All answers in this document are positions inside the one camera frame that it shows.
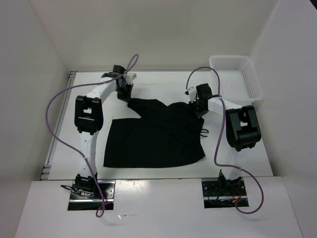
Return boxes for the black shorts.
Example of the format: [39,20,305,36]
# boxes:
[104,98,205,168]

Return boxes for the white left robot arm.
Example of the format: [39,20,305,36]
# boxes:
[73,65,137,198]

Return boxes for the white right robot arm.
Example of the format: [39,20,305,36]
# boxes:
[186,83,262,195]

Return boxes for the white plastic basket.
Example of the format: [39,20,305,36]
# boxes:
[209,55,264,105]

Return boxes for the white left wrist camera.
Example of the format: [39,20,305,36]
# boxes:
[125,73,137,84]

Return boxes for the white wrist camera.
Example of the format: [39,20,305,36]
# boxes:
[125,73,137,84]
[185,87,198,103]

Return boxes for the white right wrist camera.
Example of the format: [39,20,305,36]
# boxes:
[185,87,198,103]

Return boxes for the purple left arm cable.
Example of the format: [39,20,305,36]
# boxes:
[46,54,139,218]

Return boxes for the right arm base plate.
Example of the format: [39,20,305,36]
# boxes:
[201,179,249,209]

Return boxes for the aluminium table edge rail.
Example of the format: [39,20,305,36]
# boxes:
[40,71,77,180]

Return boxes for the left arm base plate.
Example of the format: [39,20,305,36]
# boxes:
[63,180,115,211]

